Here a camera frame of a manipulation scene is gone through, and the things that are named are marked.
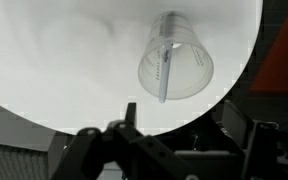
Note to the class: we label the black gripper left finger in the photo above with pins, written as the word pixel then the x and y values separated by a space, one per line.
pixel 117 156

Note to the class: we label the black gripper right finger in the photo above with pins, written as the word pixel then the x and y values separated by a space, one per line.
pixel 257 150

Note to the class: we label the clear plastic measuring cup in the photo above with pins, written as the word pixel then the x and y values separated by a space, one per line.
pixel 190 73

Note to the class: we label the orange floor mat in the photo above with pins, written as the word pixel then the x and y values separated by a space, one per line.
pixel 280 56

